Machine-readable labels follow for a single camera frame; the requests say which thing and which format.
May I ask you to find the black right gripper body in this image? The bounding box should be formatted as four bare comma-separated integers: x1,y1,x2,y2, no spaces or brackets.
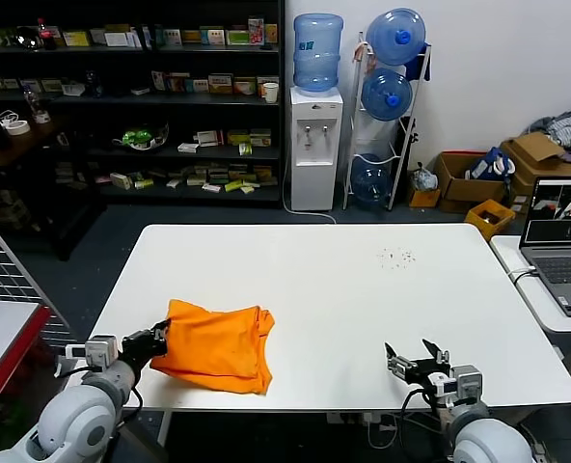
407,357,454,390

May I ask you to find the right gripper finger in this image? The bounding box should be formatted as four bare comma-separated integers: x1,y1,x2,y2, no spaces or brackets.
384,341,420,384
421,338,452,368

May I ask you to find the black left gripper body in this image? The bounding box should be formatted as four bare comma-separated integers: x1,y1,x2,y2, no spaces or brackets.
121,326,170,367

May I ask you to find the orange t-shirt with white print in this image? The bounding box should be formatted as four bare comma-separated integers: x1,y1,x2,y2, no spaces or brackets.
149,298,276,396

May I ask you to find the white side desk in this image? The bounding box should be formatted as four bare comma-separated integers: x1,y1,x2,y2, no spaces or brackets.
488,234,571,421

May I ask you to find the yellow plastic bin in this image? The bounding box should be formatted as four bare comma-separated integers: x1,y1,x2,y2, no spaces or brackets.
463,198,517,242

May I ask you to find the red edged white table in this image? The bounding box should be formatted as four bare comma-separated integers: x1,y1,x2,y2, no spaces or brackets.
0,298,70,463

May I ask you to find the small yellow cardboard box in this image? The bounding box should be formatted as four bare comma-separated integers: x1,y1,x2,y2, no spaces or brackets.
407,187,441,209

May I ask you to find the grey laptop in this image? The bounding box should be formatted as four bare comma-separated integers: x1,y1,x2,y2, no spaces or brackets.
518,177,571,318

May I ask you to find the red rimmed cardboard box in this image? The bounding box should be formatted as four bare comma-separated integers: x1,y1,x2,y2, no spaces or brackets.
432,151,508,214

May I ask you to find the grey plastic bag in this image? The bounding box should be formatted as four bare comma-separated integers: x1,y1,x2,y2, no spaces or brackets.
409,162,439,194

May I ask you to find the plain cardboard box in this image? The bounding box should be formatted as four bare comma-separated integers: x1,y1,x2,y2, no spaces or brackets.
509,172,540,214

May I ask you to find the blue water jug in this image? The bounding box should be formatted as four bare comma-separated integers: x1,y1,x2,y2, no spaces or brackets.
350,152,394,206
361,67,414,122
365,7,427,67

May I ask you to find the green white snack bag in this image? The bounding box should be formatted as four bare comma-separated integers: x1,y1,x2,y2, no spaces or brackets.
121,128,154,150

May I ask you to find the clear glass bowl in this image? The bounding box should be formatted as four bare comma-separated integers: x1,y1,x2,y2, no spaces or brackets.
112,123,171,153

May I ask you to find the blue white bag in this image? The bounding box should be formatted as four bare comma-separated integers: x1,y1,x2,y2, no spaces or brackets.
468,147,517,182

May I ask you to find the white red striped box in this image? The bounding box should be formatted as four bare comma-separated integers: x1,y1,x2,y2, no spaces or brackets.
192,129,225,148

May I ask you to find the black folded stand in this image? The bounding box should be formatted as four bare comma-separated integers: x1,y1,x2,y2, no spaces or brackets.
394,118,420,184

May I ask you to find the white water dispenser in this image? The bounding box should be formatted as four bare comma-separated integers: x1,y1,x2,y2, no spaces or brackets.
288,86,343,212

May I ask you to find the open flap cardboard box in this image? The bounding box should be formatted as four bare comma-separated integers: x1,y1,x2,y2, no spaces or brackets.
500,132,571,182

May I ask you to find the black shelf unit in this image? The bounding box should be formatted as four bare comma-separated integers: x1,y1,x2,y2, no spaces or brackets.
0,0,286,209

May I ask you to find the brown wooden table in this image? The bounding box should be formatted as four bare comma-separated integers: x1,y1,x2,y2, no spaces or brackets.
0,118,108,262

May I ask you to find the yellow brown medicine box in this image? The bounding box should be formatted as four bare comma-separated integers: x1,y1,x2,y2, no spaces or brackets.
207,72,233,95

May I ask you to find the dark bottle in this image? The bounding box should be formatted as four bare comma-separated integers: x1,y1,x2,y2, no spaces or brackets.
85,70,104,98

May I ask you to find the clear plastic bottle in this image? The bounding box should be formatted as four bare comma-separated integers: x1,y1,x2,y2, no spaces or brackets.
22,86,43,118

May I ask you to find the white metal jug rack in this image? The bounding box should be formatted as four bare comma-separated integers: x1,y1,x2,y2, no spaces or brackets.
342,31,432,212

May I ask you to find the dark blue cloth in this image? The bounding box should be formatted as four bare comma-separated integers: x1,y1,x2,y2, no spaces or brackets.
403,41,432,82

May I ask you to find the large white box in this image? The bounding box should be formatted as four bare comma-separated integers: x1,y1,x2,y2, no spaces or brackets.
104,25,137,48

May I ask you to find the tall pink colourful box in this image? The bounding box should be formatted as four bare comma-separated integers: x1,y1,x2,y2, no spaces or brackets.
247,17,266,46

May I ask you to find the cola bottle red cap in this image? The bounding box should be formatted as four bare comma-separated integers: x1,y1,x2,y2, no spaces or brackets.
35,17,58,52

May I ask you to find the blue labelled water bottle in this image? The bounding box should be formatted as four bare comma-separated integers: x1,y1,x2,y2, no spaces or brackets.
292,13,344,95

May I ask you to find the shiny dark glass ball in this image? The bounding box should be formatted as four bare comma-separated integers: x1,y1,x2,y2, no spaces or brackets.
14,25,40,50

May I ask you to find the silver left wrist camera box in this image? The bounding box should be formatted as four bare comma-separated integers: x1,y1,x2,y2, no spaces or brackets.
65,335,122,373

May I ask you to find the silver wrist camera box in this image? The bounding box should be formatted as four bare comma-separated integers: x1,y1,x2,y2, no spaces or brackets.
65,335,122,373
428,365,485,407

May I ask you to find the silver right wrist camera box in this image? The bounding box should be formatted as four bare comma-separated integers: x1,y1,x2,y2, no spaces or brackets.
428,365,485,407

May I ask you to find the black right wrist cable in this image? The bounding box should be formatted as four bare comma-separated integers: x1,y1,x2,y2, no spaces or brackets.
399,387,434,463

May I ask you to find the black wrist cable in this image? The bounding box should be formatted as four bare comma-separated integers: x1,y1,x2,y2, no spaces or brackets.
399,387,434,463
53,354,145,428

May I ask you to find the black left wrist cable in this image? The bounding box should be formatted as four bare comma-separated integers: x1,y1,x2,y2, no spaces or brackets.
53,354,145,428

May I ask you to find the white dispenser cord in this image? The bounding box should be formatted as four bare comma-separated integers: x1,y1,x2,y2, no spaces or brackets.
282,158,339,226

